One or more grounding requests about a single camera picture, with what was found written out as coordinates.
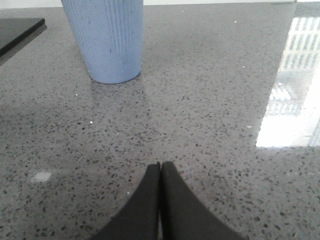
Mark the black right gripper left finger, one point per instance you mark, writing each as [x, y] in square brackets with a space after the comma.
[139, 218]

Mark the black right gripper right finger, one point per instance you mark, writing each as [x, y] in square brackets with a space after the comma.
[183, 216]

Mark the light blue ribbed cup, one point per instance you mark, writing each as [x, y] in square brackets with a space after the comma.
[109, 35]

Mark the black glass gas stove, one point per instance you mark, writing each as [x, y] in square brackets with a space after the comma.
[16, 33]

